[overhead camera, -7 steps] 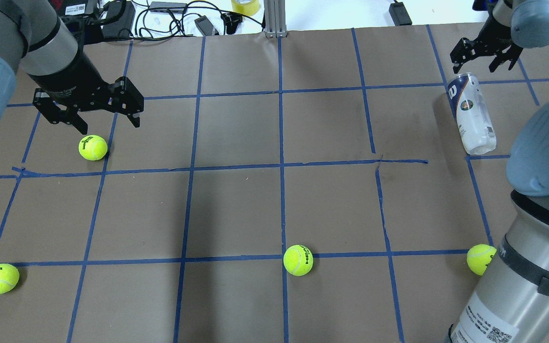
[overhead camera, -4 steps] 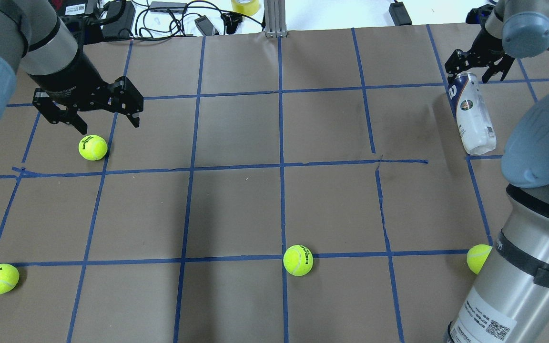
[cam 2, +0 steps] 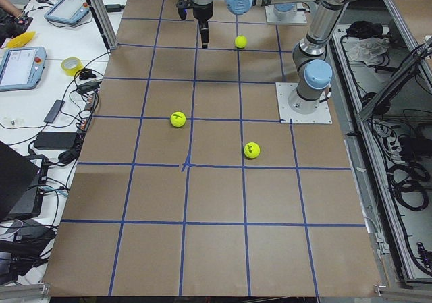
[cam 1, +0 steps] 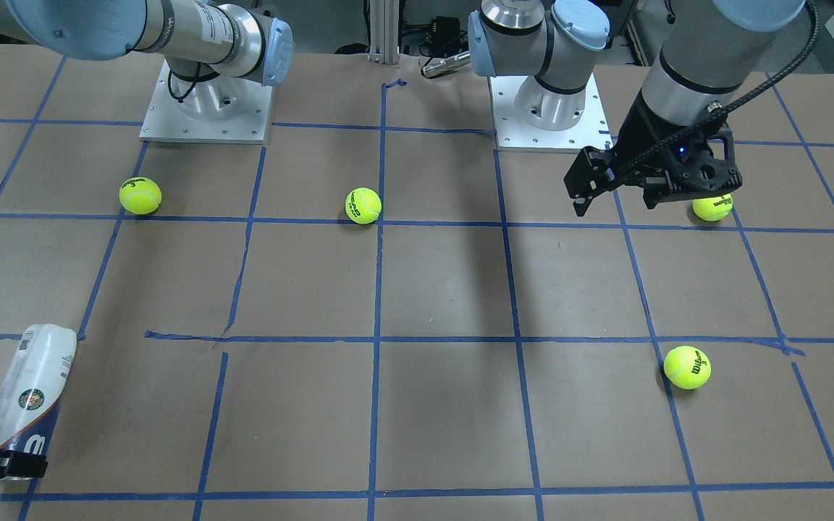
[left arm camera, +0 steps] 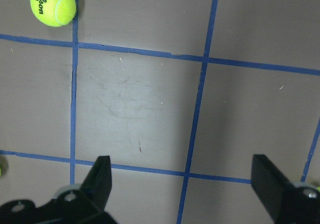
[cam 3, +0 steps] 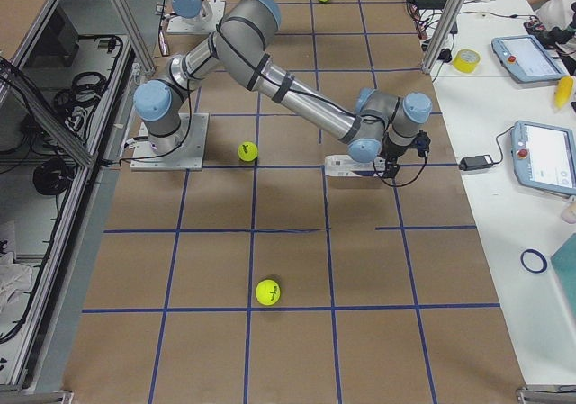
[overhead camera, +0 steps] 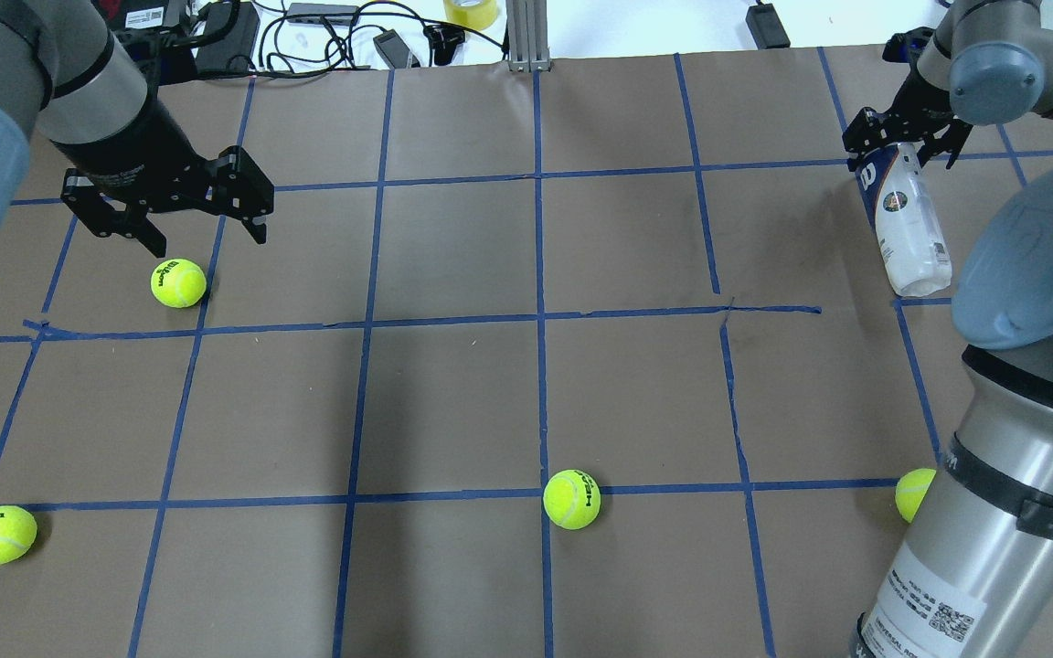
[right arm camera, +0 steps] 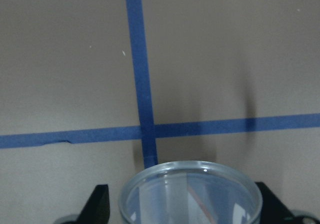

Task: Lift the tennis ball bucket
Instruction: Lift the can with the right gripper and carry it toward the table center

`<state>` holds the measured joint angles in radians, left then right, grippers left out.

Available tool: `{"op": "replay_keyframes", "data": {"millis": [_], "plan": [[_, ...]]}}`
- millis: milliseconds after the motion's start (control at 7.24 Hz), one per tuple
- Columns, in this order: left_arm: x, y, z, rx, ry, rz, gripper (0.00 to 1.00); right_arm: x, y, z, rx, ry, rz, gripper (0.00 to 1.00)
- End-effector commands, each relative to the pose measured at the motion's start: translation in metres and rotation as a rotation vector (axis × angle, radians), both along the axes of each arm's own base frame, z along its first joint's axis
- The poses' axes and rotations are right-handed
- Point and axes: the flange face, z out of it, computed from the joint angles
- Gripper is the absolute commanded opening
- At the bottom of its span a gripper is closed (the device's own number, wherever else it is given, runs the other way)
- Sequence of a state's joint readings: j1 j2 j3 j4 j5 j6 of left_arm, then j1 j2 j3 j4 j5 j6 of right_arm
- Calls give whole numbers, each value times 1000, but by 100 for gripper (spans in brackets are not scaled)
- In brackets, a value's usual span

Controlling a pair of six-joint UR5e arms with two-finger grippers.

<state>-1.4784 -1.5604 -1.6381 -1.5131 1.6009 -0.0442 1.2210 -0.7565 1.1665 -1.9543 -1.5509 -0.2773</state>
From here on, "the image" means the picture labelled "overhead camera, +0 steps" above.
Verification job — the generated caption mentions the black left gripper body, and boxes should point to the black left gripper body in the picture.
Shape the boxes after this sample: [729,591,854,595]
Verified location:
[61,145,275,230]

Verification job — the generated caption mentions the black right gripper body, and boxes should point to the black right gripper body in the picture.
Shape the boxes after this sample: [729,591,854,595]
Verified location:
[843,69,973,153]

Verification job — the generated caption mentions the white blue tennis ball can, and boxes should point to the white blue tennis ball can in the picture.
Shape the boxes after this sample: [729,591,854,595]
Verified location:
[854,143,952,297]

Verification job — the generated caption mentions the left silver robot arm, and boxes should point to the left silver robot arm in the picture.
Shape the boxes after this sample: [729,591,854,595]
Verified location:
[0,1,275,257]

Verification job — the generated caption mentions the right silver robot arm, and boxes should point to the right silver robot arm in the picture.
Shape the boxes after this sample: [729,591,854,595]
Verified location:
[843,1,1053,657]

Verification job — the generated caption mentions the tennis ball near left gripper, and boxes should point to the tennis ball near left gripper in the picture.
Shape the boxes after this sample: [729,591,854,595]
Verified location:
[150,259,208,310]

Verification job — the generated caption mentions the tennis ball near base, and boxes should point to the tennis ball near base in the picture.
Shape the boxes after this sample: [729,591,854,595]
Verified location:
[894,468,937,524]

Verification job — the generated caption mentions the tennis ball centre front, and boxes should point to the tennis ball centre front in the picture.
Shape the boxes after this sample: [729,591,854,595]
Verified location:
[543,468,602,532]

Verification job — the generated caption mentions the black power adapter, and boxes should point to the black power adapter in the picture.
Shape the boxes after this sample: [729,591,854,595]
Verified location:
[194,1,260,80]

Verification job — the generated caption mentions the yellow tape roll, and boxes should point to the yellow tape roll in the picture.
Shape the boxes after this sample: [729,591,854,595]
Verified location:
[442,0,500,32]

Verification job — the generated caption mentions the aluminium frame post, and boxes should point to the aluminium frame post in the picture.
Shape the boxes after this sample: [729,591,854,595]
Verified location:
[505,0,552,72]

